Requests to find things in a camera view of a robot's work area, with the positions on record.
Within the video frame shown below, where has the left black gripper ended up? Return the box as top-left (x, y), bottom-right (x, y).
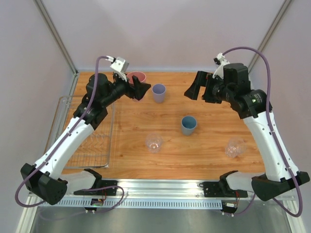
top-left (101, 72), bottom-right (151, 108)

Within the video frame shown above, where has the pink plastic cup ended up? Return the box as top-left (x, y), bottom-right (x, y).
top-left (126, 71), bottom-right (146, 84)

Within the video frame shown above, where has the purple plastic cup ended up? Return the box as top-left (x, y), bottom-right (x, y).
top-left (152, 83), bottom-right (166, 103)

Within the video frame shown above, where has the blue plastic cup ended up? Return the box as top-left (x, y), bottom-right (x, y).
top-left (181, 116), bottom-right (197, 136)

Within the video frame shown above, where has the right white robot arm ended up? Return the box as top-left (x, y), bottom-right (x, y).
top-left (184, 63), bottom-right (310, 201)

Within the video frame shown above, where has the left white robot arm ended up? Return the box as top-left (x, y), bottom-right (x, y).
top-left (20, 73), bottom-right (151, 205)

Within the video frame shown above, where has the clear glass cup centre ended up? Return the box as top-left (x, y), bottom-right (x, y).
top-left (145, 133), bottom-right (163, 153)

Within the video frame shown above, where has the clear glass cup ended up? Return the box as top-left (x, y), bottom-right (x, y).
top-left (225, 137), bottom-right (246, 158)
top-left (145, 133), bottom-right (163, 153)

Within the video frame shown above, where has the clear glass cup right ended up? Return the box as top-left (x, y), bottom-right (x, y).
top-left (225, 137), bottom-right (246, 158)

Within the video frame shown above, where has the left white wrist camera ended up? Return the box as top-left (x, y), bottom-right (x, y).
top-left (106, 56), bottom-right (129, 74)

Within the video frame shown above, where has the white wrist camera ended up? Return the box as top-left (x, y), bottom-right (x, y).
top-left (106, 56), bottom-right (129, 74)
top-left (213, 53), bottom-right (230, 78)

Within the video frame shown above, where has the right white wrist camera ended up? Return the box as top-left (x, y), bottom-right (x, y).
top-left (213, 53), bottom-right (230, 78)

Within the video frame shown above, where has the wire dish rack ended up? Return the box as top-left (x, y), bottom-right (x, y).
top-left (45, 96), bottom-right (115, 169)

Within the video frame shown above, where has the aluminium front rail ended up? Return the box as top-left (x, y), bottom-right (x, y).
top-left (29, 178), bottom-right (294, 201)

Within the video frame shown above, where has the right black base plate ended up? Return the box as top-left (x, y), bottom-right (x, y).
top-left (199, 182), bottom-right (248, 198)

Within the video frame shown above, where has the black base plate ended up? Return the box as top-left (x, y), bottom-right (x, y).
top-left (74, 179), bottom-right (119, 197)
top-left (199, 182), bottom-right (248, 198)

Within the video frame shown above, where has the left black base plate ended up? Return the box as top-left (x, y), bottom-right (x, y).
top-left (74, 179), bottom-right (119, 197)

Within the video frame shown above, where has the right aluminium frame post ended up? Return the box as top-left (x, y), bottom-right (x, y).
top-left (247, 0), bottom-right (294, 71)

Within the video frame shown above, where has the aluminium frame post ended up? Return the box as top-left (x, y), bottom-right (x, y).
top-left (247, 0), bottom-right (294, 71)
top-left (33, 0), bottom-right (79, 74)

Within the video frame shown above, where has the left aluminium frame post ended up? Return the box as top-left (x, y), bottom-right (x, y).
top-left (33, 0), bottom-right (79, 74)

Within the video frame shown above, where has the slotted cable duct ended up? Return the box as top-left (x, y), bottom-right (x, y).
top-left (56, 198), bottom-right (222, 210)

